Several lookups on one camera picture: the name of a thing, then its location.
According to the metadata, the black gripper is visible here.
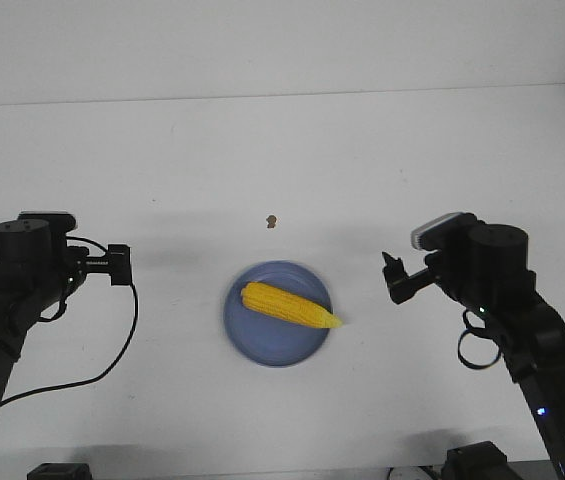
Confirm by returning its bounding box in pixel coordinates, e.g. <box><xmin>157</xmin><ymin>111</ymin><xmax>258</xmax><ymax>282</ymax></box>
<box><xmin>382</xmin><ymin>249</ymin><xmax>467</xmax><ymax>304</ymax></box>
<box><xmin>61</xmin><ymin>235</ymin><xmax>131</xmax><ymax>290</ymax></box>

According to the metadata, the yellow corn cob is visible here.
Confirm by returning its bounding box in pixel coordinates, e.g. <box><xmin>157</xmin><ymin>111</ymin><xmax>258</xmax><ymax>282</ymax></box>
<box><xmin>240</xmin><ymin>282</ymin><xmax>343</xmax><ymax>329</ymax></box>

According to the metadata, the blue round plate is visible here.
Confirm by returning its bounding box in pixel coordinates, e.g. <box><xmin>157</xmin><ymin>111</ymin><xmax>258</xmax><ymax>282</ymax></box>
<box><xmin>222</xmin><ymin>260</ymin><xmax>333</xmax><ymax>368</ymax></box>

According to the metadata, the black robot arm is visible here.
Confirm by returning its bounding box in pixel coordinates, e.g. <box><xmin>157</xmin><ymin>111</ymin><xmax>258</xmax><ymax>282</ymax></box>
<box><xmin>383</xmin><ymin>213</ymin><xmax>565</xmax><ymax>479</ymax></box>
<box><xmin>0</xmin><ymin>212</ymin><xmax>133</xmax><ymax>409</ymax></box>

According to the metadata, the small brown table stain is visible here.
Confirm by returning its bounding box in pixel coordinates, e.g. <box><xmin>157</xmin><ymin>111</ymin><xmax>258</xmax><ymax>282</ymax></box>
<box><xmin>266</xmin><ymin>215</ymin><xmax>278</xmax><ymax>229</ymax></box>

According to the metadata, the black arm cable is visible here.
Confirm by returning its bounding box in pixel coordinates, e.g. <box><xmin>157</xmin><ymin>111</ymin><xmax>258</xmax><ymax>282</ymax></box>
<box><xmin>456</xmin><ymin>309</ymin><xmax>503</xmax><ymax>371</ymax></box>
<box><xmin>0</xmin><ymin>234</ymin><xmax>139</xmax><ymax>406</ymax></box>

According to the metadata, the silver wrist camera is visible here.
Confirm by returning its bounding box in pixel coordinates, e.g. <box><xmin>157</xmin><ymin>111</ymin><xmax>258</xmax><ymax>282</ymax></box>
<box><xmin>410</xmin><ymin>212</ymin><xmax>478</xmax><ymax>251</ymax></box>
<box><xmin>18</xmin><ymin>211</ymin><xmax>78</xmax><ymax>233</ymax></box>

